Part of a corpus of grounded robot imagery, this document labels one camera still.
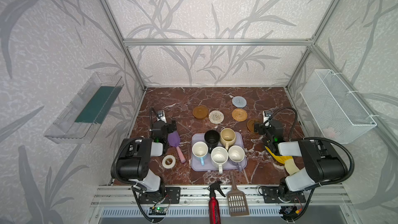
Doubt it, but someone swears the clear plastic wall bin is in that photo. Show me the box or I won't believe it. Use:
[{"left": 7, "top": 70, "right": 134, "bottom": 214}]
[{"left": 44, "top": 72, "right": 124, "bottom": 144}]

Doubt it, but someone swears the beige mug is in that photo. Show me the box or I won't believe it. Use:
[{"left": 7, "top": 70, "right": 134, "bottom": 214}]
[{"left": 220, "top": 128, "right": 236, "bottom": 150}]

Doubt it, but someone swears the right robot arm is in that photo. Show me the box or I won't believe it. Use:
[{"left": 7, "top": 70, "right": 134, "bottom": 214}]
[{"left": 254, "top": 108, "right": 355, "bottom": 203}]

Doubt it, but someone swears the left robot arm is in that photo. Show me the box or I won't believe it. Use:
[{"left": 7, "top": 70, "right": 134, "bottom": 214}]
[{"left": 110, "top": 120, "right": 177, "bottom": 197}]

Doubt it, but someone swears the lavender plastic tray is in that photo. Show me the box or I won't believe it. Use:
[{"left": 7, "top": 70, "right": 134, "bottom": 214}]
[{"left": 191, "top": 133, "right": 247, "bottom": 172}]

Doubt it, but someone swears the purple scoop pink handle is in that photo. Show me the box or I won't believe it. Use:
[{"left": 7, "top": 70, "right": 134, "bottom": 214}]
[{"left": 167, "top": 131, "right": 186, "bottom": 163}]

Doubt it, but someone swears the brown slotted scoop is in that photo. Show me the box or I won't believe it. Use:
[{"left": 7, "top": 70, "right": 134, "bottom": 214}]
[{"left": 227, "top": 175, "right": 250, "bottom": 217}]

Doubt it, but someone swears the tan wicker coaster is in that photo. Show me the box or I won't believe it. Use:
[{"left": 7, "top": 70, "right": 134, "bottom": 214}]
[{"left": 232, "top": 108, "right": 248, "bottom": 122}]

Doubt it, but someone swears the white mug blue handle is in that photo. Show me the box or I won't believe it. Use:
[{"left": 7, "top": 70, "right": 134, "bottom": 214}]
[{"left": 192, "top": 142, "right": 208, "bottom": 166}]

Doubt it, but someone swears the black mug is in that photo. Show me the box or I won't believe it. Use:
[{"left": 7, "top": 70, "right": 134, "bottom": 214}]
[{"left": 204, "top": 130, "right": 220, "bottom": 153}]

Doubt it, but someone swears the white tape roll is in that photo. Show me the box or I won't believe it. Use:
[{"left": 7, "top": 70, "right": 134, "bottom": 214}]
[{"left": 162, "top": 155, "right": 176, "bottom": 169}]

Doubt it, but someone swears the white mug purple handle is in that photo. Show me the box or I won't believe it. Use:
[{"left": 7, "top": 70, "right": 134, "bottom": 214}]
[{"left": 228, "top": 145, "right": 245, "bottom": 172}]

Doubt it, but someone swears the green circuit board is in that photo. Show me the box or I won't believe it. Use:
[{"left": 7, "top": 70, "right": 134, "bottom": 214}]
[{"left": 148, "top": 207, "right": 168, "bottom": 216}]

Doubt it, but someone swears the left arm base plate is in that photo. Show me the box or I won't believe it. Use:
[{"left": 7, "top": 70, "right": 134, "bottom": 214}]
[{"left": 138, "top": 187, "right": 181, "bottom": 204}]

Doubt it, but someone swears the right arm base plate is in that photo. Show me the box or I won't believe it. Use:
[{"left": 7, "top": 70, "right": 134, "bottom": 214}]
[{"left": 258, "top": 186, "right": 306, "bottom": 203}]

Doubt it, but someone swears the grey-blue woven coaster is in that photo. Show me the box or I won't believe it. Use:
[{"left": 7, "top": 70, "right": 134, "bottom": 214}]
[{"left": 232, "top": 96, "right": 247, "bottom": 108}]

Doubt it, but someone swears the white wire basket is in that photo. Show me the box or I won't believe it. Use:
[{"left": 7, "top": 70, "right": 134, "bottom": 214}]
[{"left": 301, "top": 69, "right": 377, "bottom": 144}]

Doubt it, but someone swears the white speckled mug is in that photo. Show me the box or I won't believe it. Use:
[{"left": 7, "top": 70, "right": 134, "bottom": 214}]
[{"left": 211, "top": 147, "right": 229, "bottom": 174}]

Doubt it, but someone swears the red spray bottle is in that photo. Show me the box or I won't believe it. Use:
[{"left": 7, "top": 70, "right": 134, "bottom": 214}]
[{"left": 208, "top": 180, "right": 226, "bottom": 224}]

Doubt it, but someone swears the white woven coaster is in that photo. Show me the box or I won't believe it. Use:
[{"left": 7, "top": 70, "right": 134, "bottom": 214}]
[{"left": 208, "top": 110, "right": 224, "bottom": 124}]

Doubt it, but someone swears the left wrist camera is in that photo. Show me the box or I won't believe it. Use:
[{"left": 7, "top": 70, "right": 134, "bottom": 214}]
[{"left": 157, "top": 111, "right": 167, "bottom": 123}]

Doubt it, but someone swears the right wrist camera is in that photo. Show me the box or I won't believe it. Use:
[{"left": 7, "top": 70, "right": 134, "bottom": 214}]
[{"left": 262, "top": 111, "right": 273, "bottom": 123}]

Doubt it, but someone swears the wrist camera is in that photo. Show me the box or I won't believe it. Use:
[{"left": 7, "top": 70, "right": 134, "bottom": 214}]
[
  {"left": 262, "top": 111, "right": 273, "bottom": 123},
  {"left": 157, "top": 111, "right": 167, "bottom": 123}
]

